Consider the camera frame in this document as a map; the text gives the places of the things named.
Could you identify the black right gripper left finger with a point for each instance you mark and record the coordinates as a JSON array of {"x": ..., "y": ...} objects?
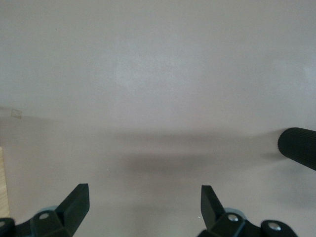
[{"x": 69, "y": 209}]

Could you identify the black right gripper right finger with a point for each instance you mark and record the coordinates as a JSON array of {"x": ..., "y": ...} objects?
[{"x": 214, "y": 212}]

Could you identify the black ribbed foam cylinder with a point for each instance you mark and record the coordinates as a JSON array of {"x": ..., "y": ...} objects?
[{"x": 298, "y": 148}]

